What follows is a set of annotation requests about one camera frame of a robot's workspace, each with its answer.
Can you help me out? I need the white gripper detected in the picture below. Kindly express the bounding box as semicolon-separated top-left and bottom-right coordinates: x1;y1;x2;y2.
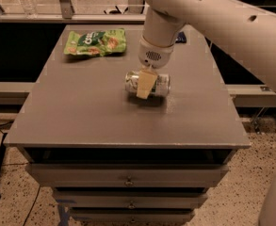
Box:
137;37;175;99

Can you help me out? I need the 7up soda can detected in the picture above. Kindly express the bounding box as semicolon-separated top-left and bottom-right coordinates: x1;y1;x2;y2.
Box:
125;71;170;97

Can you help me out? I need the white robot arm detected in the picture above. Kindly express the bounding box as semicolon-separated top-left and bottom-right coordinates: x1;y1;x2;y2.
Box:
138;0;276;226

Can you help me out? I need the dark blue snack bar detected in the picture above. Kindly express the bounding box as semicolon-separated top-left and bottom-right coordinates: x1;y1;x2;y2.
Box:
175;31;187;43

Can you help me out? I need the green chip bag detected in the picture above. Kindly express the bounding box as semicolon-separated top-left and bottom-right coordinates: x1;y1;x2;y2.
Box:
64;28;127;57

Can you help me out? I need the grey drawer cabinet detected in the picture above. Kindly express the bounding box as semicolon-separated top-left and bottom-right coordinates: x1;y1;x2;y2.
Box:
4;24;252;226

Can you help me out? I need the top grey drawer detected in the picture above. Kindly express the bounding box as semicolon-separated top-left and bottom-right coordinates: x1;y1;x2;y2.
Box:
26;164;228;187

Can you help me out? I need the grey drawer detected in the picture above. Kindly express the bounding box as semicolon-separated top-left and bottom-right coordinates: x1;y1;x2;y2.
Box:
26;164;228;187
53;191;207;209
70;208;194;223

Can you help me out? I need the middle grey drawer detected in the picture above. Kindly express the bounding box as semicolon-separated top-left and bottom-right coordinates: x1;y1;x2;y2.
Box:
53;191;207;209

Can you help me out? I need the bottom grey drawer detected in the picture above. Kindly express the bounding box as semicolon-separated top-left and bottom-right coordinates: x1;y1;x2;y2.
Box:
70;208;194;223

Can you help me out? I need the black floor cable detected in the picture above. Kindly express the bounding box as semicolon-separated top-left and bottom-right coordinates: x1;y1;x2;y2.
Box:
22;185;41;226

